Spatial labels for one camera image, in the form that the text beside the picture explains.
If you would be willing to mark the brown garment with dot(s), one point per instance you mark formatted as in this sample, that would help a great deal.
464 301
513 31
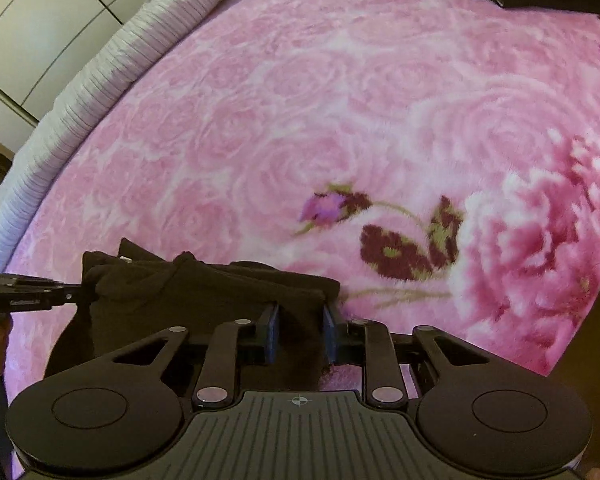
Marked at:
205 285

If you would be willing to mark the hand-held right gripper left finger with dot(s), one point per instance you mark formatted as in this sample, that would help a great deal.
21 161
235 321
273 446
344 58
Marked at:
272 334

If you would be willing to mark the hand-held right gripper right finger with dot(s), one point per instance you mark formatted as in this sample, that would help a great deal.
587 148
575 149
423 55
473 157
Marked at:
329 336

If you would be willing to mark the rolled white ribbed quilt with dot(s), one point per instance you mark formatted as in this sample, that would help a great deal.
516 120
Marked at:
80 100

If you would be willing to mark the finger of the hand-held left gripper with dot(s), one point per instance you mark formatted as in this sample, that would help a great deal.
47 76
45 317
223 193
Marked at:
25 282
65 296

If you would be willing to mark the white wardrobe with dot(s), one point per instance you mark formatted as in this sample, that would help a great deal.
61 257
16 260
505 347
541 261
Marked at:
40 20

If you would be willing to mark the pink floral blanket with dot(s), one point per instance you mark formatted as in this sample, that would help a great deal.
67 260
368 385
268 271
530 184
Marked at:
330 110

